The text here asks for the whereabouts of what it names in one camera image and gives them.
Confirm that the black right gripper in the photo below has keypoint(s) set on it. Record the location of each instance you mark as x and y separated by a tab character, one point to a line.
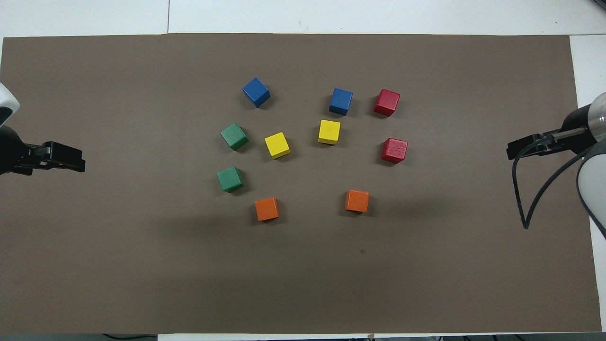
580	130

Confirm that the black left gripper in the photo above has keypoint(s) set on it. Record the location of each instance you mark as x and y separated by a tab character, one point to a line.
16	154

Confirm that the red wooden cube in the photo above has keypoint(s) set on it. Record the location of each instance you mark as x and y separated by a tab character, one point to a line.
394	150
387	102

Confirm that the green wooden cube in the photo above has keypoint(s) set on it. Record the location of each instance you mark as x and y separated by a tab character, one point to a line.
230	179
234	136

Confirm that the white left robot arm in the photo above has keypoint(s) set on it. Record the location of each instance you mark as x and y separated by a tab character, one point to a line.
7	102

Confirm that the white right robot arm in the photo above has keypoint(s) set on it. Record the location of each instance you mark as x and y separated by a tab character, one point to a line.
592	184

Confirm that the orange wooden cube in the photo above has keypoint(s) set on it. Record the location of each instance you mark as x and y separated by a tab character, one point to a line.
266	209
357	201

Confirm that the blue wooden cube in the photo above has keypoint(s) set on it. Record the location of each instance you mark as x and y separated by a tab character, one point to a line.
341	101
256	92

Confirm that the yellow wooden cube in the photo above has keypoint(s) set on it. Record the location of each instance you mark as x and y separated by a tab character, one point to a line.
277	145
329	131

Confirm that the brown table mat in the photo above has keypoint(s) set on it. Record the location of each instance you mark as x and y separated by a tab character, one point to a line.
303	274

